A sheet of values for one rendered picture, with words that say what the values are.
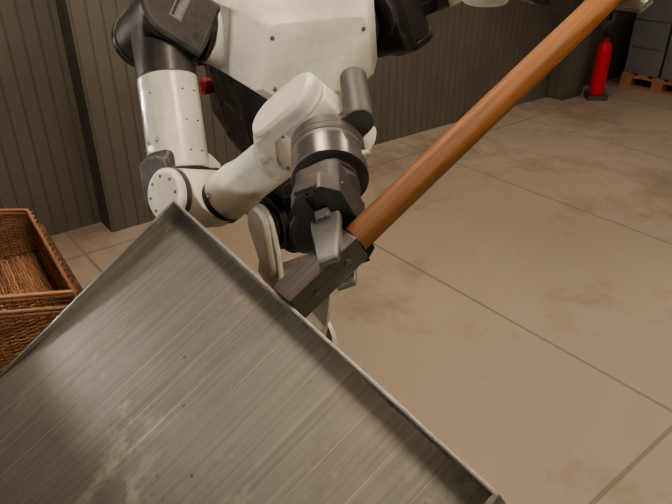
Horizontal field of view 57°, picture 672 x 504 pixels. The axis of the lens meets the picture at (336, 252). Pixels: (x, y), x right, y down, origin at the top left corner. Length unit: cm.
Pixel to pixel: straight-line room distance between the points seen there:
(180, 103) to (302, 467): 60
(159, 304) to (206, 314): 8
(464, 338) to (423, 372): 28
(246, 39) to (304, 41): 9
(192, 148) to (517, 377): 174
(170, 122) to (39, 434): 46
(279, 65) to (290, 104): 26
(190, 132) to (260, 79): 14
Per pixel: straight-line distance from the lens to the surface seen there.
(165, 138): 95
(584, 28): 76
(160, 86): 97
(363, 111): 72
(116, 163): 338
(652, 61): 664
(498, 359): 249
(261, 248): 121
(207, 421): 60
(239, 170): 84
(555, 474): 212
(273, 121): 76
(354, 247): 60
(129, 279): 81
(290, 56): 101
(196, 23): 100
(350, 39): 106
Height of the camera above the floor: 152
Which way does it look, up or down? 29 degrees down
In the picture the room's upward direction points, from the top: straight up
